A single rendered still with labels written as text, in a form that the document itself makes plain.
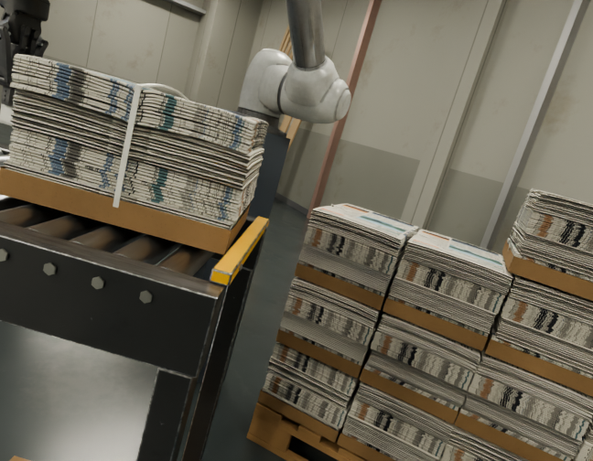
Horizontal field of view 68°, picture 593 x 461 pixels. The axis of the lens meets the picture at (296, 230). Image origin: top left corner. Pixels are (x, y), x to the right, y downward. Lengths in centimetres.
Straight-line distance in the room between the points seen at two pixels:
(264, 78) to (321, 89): 22
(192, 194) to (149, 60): 849
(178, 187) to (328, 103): 82
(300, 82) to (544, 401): 112
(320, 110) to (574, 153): 268
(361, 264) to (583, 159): 273
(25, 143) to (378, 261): 91
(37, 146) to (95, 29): 827
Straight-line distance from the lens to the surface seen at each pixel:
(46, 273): 66
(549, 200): 127
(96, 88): 76
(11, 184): 84
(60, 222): 77
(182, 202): 73
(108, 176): 77
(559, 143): 393
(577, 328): 134
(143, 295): 61
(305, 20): 137
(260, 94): 157
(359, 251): 130
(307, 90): 145
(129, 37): 913
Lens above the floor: 103
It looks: 12 degrees down
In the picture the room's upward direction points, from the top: 16 degrees clockwise
